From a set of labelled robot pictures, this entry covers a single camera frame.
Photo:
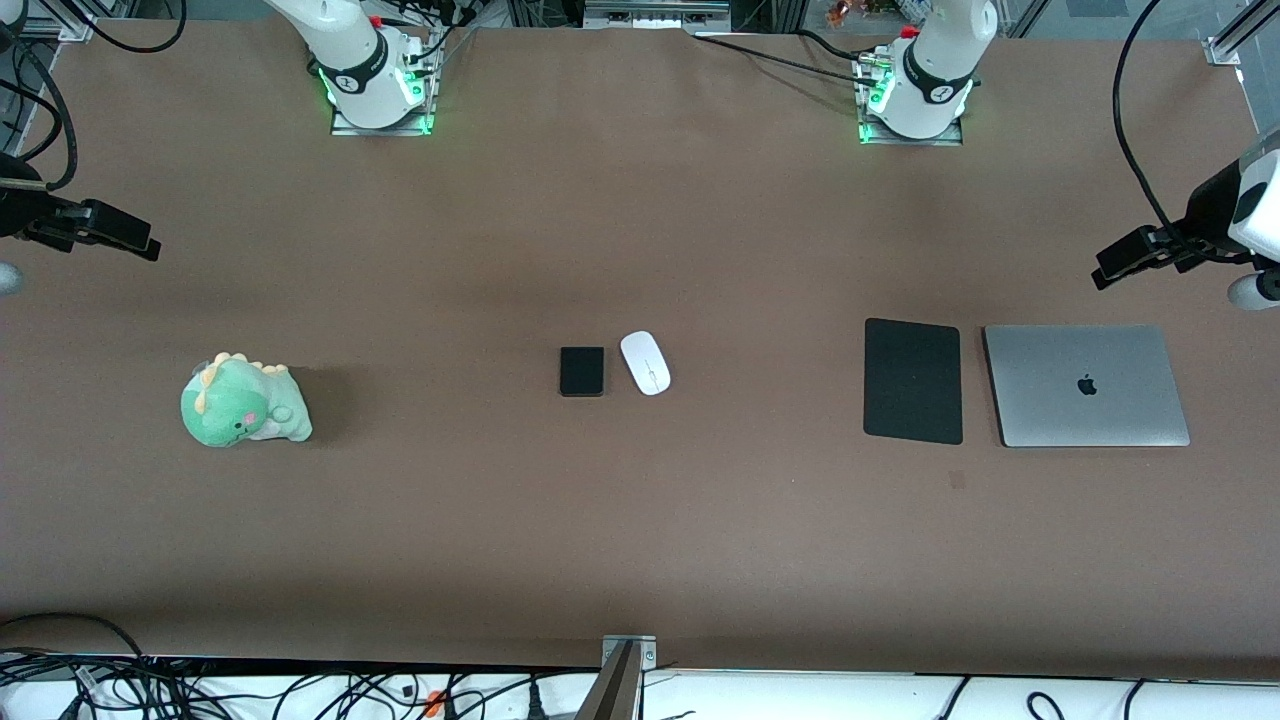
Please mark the grey camera pole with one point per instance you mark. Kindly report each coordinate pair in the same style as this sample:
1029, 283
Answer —
612, 690

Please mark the aluminium frame profile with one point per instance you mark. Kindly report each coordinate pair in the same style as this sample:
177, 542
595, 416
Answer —
50, 28
1245, 35

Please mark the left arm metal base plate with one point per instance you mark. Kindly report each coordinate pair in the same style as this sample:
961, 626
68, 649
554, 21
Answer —
950, 138

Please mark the metal frame crossbar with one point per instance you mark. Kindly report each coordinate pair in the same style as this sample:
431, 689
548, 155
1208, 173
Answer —
655, 15

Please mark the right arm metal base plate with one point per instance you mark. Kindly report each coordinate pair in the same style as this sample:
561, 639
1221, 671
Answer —
345, 128

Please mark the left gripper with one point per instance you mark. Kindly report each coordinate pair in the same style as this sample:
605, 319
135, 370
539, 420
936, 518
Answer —
1207, 213

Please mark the black mouse pad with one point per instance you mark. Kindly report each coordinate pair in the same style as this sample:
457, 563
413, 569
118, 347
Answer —
912, 380

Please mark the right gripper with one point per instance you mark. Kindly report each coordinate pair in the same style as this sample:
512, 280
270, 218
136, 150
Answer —
22, 213

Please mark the green dinosaur plush toy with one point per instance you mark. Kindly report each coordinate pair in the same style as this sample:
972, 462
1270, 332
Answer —
240, 405

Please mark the white computer mouse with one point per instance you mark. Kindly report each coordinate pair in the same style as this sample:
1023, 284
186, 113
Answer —
645, 362

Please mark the white shelf board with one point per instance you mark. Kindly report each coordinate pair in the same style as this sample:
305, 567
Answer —
800, 700

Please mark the metal clamp bracket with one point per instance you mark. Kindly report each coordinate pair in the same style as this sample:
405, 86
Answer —
645, 652

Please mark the silver closed laptop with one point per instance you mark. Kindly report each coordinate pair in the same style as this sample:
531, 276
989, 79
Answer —
1085, 400

